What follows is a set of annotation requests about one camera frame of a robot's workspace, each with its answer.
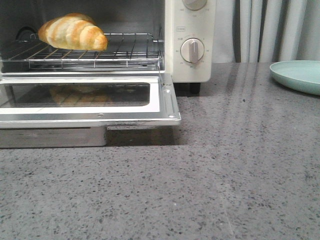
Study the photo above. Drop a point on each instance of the lower timer knob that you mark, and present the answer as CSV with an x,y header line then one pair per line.
x,y
192,50

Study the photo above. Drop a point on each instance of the light green plate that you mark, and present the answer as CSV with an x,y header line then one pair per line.
x,y
298,75

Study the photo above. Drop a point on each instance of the oven glass door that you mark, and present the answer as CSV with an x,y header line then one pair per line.
x,y
48,110

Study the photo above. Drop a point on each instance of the white Toshiba toaster oven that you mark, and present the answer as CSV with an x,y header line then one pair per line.
x,y
167,20

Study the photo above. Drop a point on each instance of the grey curtain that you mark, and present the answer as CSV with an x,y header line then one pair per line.
x,y
265,31

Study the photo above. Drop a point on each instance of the golden bread roll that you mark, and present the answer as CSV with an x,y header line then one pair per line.
x,y
73,31

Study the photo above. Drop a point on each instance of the upper temperature knob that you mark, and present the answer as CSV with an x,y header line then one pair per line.
x,y
194,5

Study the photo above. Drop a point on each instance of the wire oven rack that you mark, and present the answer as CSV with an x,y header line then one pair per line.
x,y
125,52

